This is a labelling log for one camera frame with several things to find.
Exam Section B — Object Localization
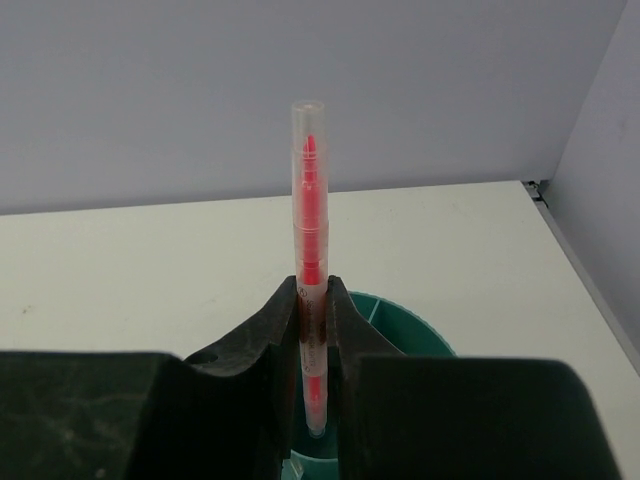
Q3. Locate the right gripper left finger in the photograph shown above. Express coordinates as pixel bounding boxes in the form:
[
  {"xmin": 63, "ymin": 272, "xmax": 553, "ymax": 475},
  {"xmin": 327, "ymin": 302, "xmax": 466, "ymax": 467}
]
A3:
[{"xmin": 1, "ymin": 278, "xmax": 298, "ymax": 479}]

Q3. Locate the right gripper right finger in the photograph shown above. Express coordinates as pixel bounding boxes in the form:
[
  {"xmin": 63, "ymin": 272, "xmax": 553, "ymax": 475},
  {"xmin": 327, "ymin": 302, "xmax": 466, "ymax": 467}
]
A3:
[{"xmin": 324, "ymin": 275, "xmax": 600, "ymax": 480}]

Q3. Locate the teal round organizer container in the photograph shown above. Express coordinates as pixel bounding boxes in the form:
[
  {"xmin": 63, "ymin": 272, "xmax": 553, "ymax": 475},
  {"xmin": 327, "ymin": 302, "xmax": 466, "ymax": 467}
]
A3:
[{"xmin": 281, "ymin": 288, "xmax": 455, "ymax": 479}]

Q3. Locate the red transparent pen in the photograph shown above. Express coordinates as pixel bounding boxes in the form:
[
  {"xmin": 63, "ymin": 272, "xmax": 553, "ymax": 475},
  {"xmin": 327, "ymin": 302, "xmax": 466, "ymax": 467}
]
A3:
[{"xmin": 291, "ymin": 100, "xmax": 329, "ymax": 438}]

